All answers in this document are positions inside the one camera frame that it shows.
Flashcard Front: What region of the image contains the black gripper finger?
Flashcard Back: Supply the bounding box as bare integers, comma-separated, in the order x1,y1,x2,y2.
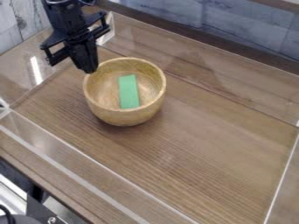
88,40,99,74
69,45,88,73

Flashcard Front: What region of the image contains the black cable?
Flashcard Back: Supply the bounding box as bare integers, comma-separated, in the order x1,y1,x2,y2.
0,204,17,224

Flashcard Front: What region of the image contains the green rectangular block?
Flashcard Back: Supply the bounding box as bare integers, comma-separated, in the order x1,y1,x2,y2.
117,74,140,109

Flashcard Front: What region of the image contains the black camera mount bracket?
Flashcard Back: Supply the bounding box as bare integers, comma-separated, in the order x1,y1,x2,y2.
25,195,68,224

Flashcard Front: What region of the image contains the clear acrylic corner bracket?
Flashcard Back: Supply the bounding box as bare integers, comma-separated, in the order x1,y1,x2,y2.
96,12,116,46

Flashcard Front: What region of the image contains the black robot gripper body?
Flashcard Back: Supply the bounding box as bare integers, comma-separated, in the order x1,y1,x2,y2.
40,0,108,66

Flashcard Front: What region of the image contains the round wooden bowl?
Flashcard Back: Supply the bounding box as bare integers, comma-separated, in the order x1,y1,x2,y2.
83,57,167,126

